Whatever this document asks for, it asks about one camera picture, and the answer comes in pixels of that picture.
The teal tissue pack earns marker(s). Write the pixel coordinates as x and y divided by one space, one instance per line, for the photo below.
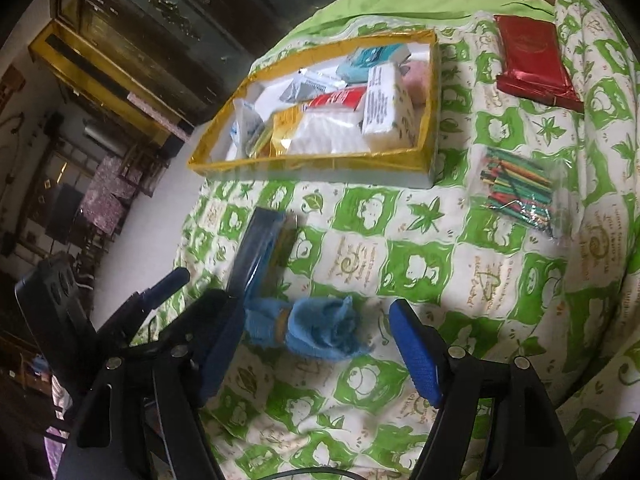
355 67

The silver white foil sachet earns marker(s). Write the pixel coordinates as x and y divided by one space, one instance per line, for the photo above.
307 84

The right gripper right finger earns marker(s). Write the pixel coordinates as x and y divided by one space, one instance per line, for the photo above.
423 350

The bag of coloured sticks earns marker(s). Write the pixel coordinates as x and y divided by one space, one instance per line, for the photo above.
531 191

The blue white foil sachet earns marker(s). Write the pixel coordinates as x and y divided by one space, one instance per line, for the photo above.
246 121

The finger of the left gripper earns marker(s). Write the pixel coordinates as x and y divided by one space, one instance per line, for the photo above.
124 323

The black item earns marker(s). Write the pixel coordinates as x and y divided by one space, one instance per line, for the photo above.
265 239

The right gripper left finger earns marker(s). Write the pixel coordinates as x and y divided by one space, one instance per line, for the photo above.
219 328

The red wrapped packet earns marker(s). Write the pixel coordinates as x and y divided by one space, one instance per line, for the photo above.
533 67

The small bag yellow green sticks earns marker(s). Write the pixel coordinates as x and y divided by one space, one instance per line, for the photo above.
258 145

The yellow-dotted tissue pack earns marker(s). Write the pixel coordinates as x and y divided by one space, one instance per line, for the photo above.
388 121

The floral covered chair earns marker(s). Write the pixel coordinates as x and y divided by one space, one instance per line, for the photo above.
110 188

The white tissue pack red label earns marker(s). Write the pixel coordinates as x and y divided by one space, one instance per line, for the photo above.
332 125

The pink fluffy pouch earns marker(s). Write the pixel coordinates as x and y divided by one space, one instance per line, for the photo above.
416 78

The green patterned quilt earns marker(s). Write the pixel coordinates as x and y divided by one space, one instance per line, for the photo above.
490 285

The white foam tray gold tape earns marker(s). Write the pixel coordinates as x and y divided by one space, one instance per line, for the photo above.
214 155

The wooden glass door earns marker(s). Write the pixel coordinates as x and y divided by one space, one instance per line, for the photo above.
190 54

